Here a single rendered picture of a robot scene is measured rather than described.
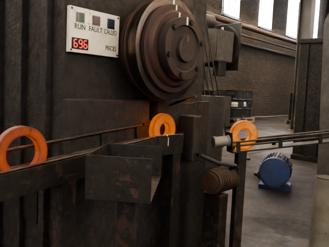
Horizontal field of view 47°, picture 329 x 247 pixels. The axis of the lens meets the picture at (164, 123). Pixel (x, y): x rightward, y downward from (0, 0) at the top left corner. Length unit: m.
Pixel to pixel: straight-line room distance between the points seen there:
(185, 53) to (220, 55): 8.04
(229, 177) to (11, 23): 1.30
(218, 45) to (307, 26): 2.45
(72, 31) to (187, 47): 0.51
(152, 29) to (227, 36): 8.34
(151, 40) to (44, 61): 0.45
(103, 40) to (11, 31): 0.49
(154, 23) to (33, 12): 0.53
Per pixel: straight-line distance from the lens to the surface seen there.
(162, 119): 1.77
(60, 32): 1.60
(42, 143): 1.38
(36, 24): 1.76
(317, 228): 2.13
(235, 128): 2.02
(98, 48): 1.65
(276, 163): 3.71
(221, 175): 1.93
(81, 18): 1.60
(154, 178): 1.37
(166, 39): 1.63
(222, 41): 9.80
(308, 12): 10.77
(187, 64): 1.75
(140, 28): 1.64
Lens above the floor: 0.93
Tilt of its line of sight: 5 degrees down
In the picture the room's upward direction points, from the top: 3 degrees clockwise
